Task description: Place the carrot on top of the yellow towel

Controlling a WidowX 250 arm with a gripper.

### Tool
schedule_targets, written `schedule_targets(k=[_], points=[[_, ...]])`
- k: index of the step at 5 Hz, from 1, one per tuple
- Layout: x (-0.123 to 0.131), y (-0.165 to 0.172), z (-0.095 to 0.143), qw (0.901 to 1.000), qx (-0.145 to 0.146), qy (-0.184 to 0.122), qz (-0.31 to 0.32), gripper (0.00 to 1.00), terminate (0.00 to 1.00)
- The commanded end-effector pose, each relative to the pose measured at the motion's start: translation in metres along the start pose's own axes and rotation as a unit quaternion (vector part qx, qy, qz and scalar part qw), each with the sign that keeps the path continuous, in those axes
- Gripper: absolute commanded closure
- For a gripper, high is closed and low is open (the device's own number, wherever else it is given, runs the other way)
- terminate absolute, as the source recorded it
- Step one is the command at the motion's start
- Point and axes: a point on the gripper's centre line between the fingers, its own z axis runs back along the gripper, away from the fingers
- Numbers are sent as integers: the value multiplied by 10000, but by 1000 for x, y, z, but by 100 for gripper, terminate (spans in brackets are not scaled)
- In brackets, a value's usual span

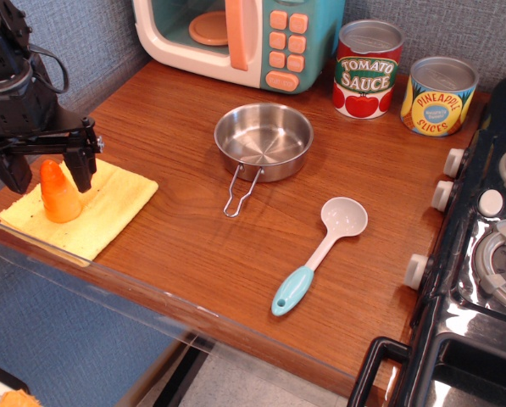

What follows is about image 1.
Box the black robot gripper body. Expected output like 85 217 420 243
0 59 104 154

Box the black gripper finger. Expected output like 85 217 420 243
64 148 97 193
0 153 32 194

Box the orange toy carrot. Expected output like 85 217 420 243
40 159 82 224

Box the yellow folded towel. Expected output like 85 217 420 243
0 160 158 267

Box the small steel pan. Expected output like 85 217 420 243
214 103 314 218

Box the orange fuzzy object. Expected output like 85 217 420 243
0 390 42 407

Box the teal toy microwave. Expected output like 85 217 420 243
132 1 345 94

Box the tomato sauce can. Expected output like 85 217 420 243
332 20 404 120

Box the pineapple slices can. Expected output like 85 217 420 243
400 56 479 137

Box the black toy stove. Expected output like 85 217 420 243
348 78 506 406

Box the grey spoon teal handle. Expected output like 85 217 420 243
271 197 369 316

